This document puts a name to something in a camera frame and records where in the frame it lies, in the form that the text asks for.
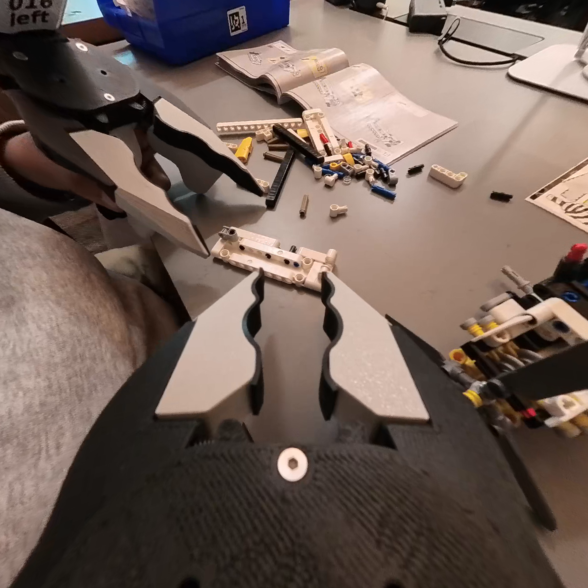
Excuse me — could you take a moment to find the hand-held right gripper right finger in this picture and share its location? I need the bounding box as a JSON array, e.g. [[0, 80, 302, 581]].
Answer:
[[319, 271, 432, 424]]

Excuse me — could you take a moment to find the white lego panel assembly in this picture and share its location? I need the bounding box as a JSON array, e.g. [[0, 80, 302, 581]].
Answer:
[[210, 225, 338, 291]]

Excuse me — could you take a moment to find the person's left forearm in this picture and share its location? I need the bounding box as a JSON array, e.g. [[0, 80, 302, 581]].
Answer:
[[0, 120, 99, 217]]

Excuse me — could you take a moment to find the pile of loose lego pieces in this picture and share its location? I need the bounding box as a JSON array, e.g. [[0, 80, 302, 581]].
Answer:
[[220, 108, 398, 199]]

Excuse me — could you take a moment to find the white lego frame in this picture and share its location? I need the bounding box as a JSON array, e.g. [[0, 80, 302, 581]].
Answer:
[[302, 108, 334, 158]]

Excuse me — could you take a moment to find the blue plastic bin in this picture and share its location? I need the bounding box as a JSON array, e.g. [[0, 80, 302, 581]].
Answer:
[[96, 0, 291, 65]]

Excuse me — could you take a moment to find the open instruction booklet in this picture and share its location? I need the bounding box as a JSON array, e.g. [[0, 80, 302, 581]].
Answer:
[[216, 40, 459, 165]]

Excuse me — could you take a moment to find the sticker sheet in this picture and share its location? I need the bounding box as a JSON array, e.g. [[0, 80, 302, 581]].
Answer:
[[525, 158, 588, 232]]

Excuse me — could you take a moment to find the thick black lego beam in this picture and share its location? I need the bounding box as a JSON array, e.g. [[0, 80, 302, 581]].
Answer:
[[272, 123, 325, 164]]

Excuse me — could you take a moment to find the large lego vehicle model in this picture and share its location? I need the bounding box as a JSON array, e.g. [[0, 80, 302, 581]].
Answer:
[[443, 243, 588, 437]]

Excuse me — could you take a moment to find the white monitor stand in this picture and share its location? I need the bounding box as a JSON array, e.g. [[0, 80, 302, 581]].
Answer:
[[507, 0, 588, 103]]

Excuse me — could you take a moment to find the long white lego beam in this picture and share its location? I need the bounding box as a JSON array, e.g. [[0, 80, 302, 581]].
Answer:
[[216, 118, 305, 135]]

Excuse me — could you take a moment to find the white angled lego beam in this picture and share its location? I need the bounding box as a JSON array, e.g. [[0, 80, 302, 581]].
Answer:
[[429, 164, 468, 188]]

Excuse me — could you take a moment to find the long black lego axle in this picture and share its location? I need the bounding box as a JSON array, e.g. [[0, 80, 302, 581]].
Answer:
[[498, 432, 557, 532]]

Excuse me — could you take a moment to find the long black lego beam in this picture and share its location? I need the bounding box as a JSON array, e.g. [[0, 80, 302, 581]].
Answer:
[[266, 151, 296, 209]]

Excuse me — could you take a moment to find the black cable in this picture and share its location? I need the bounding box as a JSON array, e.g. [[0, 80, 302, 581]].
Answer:
[[437, 14, 529, 65]]

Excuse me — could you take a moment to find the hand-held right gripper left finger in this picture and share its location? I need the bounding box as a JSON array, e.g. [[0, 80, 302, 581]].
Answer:
[[154, 268, 266, 423]]

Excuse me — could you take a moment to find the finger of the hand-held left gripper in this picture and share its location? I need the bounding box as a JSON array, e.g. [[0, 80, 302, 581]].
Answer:
[[153, 96, 266, 198], [68, 130, 211, 259]]

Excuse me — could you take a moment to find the black power adapter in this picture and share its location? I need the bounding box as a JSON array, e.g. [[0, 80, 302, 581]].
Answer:
[[408, 0, 448, 34]]

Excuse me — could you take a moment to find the person's left hand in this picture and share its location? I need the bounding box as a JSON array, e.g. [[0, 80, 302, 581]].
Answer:
[[137, 131, 172, 194]]

